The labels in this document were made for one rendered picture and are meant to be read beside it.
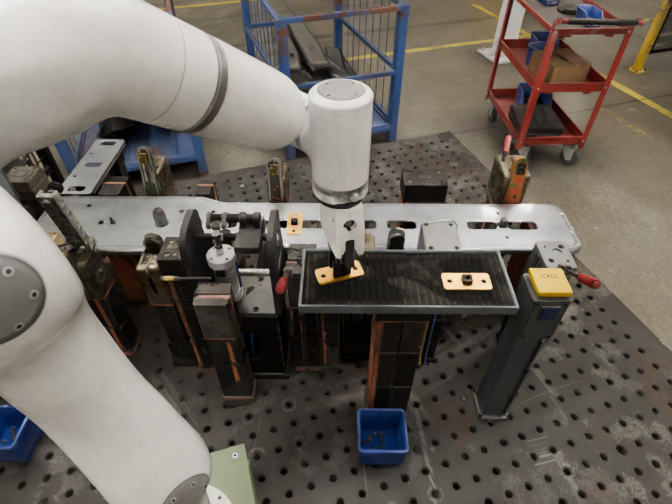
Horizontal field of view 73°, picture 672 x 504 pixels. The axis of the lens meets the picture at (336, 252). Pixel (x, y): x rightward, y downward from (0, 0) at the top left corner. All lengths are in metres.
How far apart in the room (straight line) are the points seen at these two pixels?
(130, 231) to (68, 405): 0.80
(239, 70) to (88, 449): 0.40
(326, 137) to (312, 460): 0.77
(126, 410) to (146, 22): 0.37
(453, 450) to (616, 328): 0.63
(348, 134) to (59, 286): 0.39
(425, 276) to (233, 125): 0.50
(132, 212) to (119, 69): 0.96
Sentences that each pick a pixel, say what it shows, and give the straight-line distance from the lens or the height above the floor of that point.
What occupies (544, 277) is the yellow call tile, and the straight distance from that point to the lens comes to 0.90.
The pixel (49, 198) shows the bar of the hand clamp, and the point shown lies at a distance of 1.06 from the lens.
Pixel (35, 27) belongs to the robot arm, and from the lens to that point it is 0.36.
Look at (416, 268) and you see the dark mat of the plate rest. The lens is 0.84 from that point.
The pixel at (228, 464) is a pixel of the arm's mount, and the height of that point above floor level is 0.79.
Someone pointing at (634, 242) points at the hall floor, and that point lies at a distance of 3.09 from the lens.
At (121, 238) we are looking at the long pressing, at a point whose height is 1.00.
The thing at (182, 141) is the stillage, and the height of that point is 0.16.
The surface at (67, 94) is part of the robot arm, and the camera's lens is 0.37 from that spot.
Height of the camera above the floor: 1.76
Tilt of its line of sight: 44 degrees down
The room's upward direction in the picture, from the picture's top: straight up
